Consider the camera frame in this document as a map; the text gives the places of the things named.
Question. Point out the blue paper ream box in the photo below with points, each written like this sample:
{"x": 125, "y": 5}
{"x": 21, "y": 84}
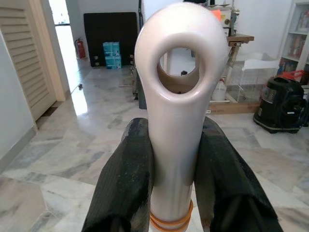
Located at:
{"x": 111, "y": 48}
{"x": 113, "y": 62}

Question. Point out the black vacuum cleaner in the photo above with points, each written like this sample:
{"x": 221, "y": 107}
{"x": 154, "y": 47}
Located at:
{"x": 281, "y": 106}

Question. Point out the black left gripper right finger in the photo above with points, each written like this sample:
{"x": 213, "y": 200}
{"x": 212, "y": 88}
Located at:
{"x": 224, "y": 174}

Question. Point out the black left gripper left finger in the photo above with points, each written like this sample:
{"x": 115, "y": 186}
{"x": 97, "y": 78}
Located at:
{"x": 125, "y": 174}

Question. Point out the black mattress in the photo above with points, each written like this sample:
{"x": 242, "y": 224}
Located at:
{"x": 109, "y": 38}

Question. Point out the orange rubber band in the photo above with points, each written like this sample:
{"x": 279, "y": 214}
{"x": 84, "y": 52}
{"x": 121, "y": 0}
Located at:
{"x": 169, "y": 226}
{"x": 171, "y": 220}

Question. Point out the red fire extinguisher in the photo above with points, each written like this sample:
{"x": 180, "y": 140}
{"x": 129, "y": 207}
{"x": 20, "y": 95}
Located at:
{"x": 80, "y": 48}

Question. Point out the beige louvered door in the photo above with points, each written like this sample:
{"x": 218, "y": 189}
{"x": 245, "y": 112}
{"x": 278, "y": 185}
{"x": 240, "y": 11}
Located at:
{"x": 26, "y": 60}

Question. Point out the red plastic bag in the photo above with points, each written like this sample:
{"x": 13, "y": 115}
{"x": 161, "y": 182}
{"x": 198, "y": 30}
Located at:
{"x": 295, "y": 74}

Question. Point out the white plastic jug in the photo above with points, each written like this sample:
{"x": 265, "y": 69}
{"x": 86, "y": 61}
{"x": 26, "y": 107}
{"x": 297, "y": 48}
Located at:
{"x": 219, "y": 90}

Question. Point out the white bookshelf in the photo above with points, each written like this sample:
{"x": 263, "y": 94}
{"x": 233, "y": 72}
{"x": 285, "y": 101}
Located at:
{"x": 295, "y": 36}

